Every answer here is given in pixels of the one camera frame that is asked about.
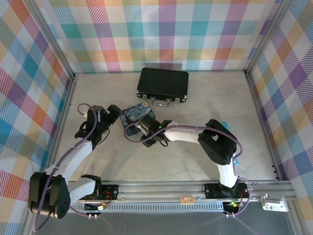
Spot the starry night print card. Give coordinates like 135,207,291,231
119,102,157,137

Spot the black carrying case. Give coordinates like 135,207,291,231
135,68,190,106

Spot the light blue block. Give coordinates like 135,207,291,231
219,120,232,132

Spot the perforated metal strip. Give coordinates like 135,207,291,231
66,202,245,214

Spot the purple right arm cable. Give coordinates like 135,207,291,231
124,123,252,217

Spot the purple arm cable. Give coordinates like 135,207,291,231
124,123,252,217
33,102,98,233

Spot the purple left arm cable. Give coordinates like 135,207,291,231
33,102,98,233

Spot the aluminium frame floor bar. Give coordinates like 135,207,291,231
246,72,282,181
42,74,78,172

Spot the aluminium mounting rail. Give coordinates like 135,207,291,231
68,180,295,204

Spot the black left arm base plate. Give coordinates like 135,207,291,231
97,185,120,202

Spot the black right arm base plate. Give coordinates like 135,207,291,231
204,183,250,199

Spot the aluminium frame post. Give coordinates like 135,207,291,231
245,0,293,77
30,0,76,79

